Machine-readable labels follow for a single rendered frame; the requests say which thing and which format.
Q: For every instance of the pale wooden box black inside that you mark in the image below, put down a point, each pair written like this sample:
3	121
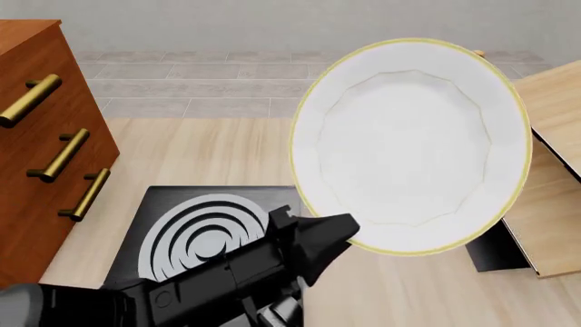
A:
551	143

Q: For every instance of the flat black stove plate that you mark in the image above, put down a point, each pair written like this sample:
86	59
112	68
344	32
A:
150	211

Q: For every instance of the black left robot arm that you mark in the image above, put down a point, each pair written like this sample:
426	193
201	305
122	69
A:
190	289

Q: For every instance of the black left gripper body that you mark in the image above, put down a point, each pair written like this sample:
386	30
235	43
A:
283	245

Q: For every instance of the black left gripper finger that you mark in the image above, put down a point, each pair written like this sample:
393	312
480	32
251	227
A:
323	240

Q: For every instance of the white plate yellow rim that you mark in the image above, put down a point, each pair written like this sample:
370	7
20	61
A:
408	146

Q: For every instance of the brown wooden cabinet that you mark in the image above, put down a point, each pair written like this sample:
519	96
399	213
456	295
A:
27	177

